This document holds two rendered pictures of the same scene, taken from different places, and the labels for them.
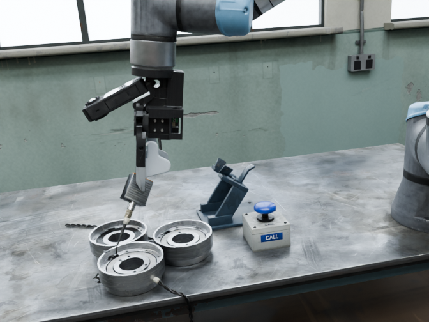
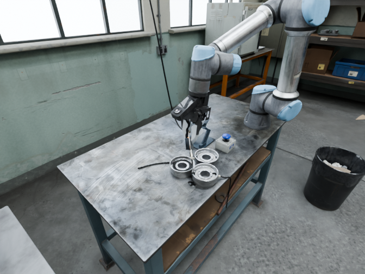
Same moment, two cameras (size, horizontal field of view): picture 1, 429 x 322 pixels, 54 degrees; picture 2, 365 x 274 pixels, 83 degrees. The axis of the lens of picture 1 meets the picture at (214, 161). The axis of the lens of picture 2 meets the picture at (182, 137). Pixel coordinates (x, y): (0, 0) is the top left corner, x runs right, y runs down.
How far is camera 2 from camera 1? 0.65 m
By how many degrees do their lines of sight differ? 38
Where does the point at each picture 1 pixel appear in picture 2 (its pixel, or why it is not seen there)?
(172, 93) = (205, 100)
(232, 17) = (237, 69)
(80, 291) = (193, 192)
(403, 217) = (253, 126)
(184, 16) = (220, 70)
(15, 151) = not seen: outside the picture
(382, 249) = (258, 139)
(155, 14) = (210, 69)
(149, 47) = (206, 84)
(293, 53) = (133, 46)
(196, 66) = (85, 56)
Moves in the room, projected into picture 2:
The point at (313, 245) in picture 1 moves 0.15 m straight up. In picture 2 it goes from (240, 144) to (245, 118)
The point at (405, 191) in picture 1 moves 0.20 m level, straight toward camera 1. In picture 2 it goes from (253, 118) to (274, 136)
